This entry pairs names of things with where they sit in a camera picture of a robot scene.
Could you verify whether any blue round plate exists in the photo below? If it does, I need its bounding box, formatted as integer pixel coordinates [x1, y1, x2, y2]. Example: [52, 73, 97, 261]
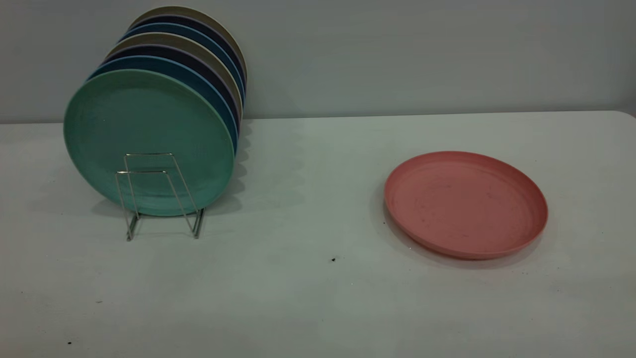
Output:
[119, 22, 246, 101]
[88, 55, 239, 156]

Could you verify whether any metal wire plate rack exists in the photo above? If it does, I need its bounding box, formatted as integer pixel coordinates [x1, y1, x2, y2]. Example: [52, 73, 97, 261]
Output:
[115, 152, 206, 242]

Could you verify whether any beige round plate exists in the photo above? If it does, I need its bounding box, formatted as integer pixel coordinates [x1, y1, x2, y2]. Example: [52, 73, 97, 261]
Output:
[105, 32, 244, 121]
[128, 5, 248, 80]

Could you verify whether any green round plate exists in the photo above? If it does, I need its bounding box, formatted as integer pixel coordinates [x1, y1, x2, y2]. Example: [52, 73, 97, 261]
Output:
[63, 69, 236, 217]

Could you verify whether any pink round plate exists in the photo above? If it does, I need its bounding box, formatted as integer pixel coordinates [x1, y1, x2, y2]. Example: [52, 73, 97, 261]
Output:
[384, 151, 549, 260]

